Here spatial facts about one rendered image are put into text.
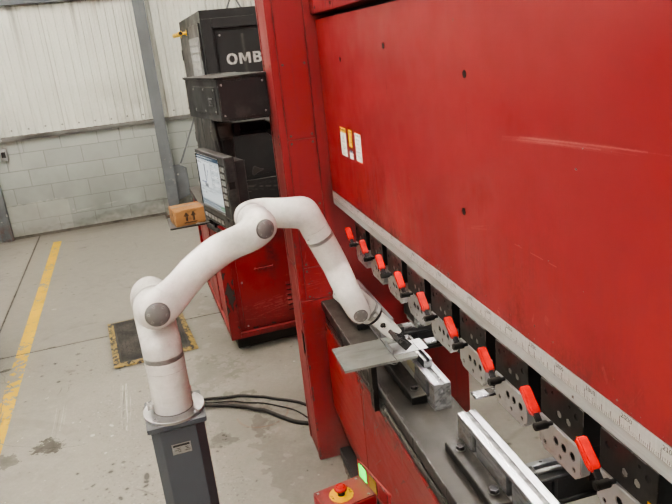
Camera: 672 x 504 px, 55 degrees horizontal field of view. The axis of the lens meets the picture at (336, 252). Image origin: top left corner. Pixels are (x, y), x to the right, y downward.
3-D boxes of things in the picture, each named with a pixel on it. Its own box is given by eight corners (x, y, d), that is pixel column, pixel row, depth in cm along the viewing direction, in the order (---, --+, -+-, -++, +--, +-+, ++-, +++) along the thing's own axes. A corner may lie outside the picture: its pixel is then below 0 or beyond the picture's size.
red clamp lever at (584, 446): (574, 436, 119) (599, 490, 114) (594, 431, 120) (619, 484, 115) (570, 439, 121) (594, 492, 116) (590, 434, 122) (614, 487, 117)
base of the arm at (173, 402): (144, 432, 194) (132, 377, 188) (142, 402, 211) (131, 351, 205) (208, 416, 199) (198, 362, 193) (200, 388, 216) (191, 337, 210)
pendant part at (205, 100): (208, 238, 352) (181, 77, 326) (250, 228, 363) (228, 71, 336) (241, 260, 309) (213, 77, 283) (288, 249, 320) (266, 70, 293)
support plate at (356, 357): (331, 351, 235) (331, 348, 234) (400, 337, 240) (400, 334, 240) (345, 373, 218) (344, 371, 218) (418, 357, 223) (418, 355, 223)
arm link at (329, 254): (336, 243, 198) (378, 318, 211) (329, 225, 213) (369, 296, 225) (310, 257, 199) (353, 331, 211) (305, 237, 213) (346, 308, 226)
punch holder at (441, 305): (432, 334, 198) (429, 284, 193) (457, 329, 199) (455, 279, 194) (452, 355, 184) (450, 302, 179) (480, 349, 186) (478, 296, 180)
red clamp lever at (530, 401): (518, 385, 138) (537, 430, 133) (536, 381, 139) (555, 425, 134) (515, 389, 140) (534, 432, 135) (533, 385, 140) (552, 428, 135)
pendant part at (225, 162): (204, 217, 340) (193, 148, 329) (226, 212, 345) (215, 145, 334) (234, 234, 302) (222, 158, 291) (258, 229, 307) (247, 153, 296)
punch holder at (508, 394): (495, 398, 161) (493, 338, 155) (526, 391, 162) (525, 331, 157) (527, 431, 147) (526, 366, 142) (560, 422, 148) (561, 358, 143)
